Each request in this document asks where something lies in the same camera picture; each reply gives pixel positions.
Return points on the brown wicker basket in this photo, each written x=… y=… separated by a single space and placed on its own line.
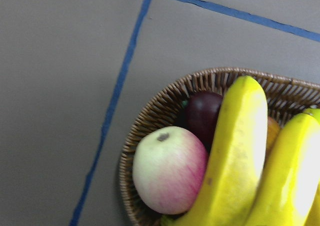
x=286 y=97

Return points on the pink green apple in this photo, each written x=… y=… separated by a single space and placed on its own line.
x=168 y=169

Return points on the long yellow banana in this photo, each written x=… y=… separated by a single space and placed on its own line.
x=236 y=159

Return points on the orange red mango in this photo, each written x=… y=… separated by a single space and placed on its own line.
x=273 y=130

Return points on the curved yellow banana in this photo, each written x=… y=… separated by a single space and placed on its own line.
x=291 y=175

